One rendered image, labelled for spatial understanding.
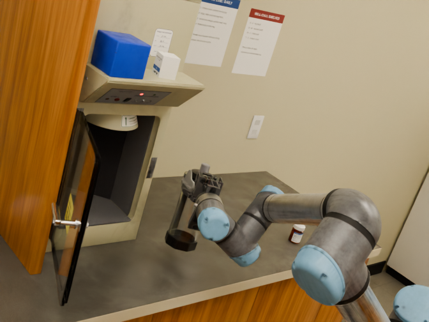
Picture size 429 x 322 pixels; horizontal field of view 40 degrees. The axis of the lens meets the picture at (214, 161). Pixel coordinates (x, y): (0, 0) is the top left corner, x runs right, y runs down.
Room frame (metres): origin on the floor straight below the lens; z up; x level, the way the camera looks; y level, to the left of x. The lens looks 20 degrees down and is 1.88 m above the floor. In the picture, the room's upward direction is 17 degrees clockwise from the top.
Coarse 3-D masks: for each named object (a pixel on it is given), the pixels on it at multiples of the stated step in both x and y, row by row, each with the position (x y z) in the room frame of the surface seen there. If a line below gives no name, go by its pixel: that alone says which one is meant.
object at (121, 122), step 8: (88, 120) 1.56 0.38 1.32; (96, 120) 1.56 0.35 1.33; (104, 120) 1.56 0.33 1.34; (112, 120) 1.57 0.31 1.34; (120, 120) 1.58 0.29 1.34; (128, 120) 1.60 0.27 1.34; (136, 120) 1.64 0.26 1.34; (112, 128) 1.56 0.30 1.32; (120, 128) 1.57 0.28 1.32; (128, 128) 1.59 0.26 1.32
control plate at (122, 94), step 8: (112, 88) 1.40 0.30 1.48; (104, 96) 1.43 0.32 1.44; (112, 96) 1.45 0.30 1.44; (120, 96) 1.46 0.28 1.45; (128, 96) 1.48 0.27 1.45; (136, 96) 1.49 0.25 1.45; (144, 96) 1.51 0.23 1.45; (152, 96) 1.52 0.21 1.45; (160, 96) 1.54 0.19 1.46; (144, 104) 1.56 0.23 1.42; (152, 104) 1.57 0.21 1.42
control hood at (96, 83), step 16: (96, 80) 1.39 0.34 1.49; (112, 80) 1.37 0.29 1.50; (128, 80) 1.41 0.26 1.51; (144, 80) 1.44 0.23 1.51; (160, 80) 1.49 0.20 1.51; (176, 80) 1.55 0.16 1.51; (192, 80) 1.60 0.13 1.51; (80, 96) 1.43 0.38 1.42; (96, 96) 1.42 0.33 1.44; (176, 96) 1.58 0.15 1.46; (192, 96) 1.61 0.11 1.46
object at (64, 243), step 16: (80, 112) 1.41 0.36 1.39; (80, 128) 1.37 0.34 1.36; (80, 144) 1.33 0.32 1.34; (80, 160) 1.29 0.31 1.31; (96, 160) 1.16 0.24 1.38; (80, 176) 1.25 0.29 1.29; (64, 192) 1.38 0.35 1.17; (80, 192) 1.22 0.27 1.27; (64, 208) 1.34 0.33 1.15; (80, 208) 1.18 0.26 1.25; (80, 224) 1.16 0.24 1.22; (64, 240) 1.26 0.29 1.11; (64, 256) 1.23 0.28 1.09; (64, 272) 1.19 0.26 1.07; (64, 288) 1.16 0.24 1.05
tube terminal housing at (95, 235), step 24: (120, 0) 1.48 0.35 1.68; (144, 0) 1.54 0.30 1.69; (168, 0) 1.59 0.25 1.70; (96, 24) 1.45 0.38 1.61; (120, 24) 1.50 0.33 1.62; (144, 24) 1.55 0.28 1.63; (168, 24) 1.61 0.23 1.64; (192, 24) 1.67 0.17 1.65; (168, 120) 1.67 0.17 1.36; (144, 168) 1.68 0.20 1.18; (144, 192) 1.66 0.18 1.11; (48, 240) 1.44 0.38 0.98; (96, 240) 1.56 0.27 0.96; (120, 240) 1.63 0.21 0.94
